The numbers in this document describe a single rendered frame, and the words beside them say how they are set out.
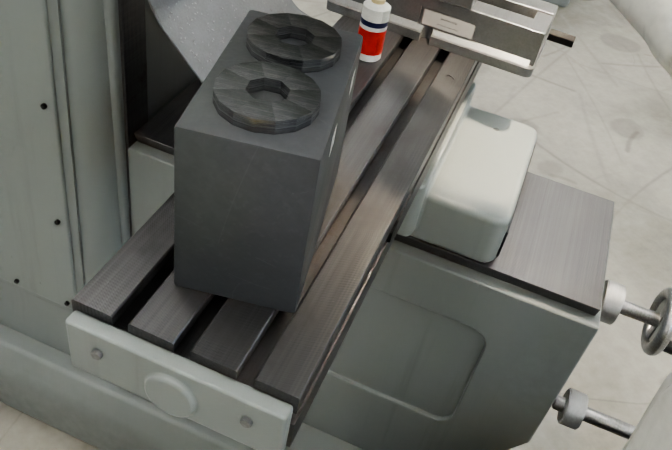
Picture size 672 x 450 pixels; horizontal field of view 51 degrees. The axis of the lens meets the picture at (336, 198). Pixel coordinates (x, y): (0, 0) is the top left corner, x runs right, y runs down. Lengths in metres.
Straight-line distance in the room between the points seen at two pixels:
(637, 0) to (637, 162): 2.20
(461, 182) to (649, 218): 1.69
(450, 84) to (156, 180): 0.51
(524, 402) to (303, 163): 0.79
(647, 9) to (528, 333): 0.55
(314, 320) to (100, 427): 0.99
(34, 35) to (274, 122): 0.63
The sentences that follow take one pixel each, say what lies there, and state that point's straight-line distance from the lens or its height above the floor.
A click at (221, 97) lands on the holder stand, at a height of 1.17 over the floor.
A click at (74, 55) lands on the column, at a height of 0.92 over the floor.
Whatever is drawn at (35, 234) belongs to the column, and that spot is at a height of 0.52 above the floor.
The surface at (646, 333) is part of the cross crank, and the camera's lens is 1.32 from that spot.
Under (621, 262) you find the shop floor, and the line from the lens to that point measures 2.46.
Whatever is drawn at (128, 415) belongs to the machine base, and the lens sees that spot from 1.56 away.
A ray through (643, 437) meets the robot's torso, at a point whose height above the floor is 0.97.
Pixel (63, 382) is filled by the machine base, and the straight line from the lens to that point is 1.61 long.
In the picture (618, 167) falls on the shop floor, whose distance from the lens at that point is 2.89.
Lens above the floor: 1.49
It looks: 40 degrees down
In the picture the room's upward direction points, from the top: 11 degrees clockwise
